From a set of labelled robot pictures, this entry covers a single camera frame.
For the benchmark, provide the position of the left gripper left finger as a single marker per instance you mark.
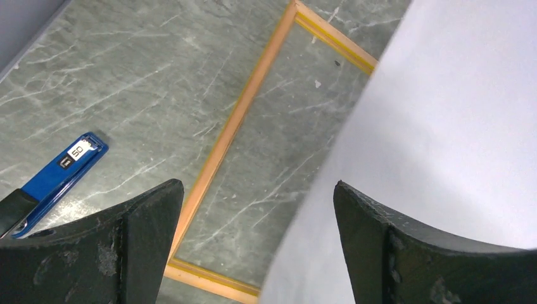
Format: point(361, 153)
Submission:
point(117, 255)

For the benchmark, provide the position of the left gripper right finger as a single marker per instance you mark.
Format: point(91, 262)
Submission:
point(393, 258)

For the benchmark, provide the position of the building photo print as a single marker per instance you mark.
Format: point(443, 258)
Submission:
point(444, 131)

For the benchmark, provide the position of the yellow wooden photo frame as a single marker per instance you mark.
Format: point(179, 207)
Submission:
point(295, 12)

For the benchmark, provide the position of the blue stapler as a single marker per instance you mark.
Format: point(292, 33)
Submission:
point(23, 208)

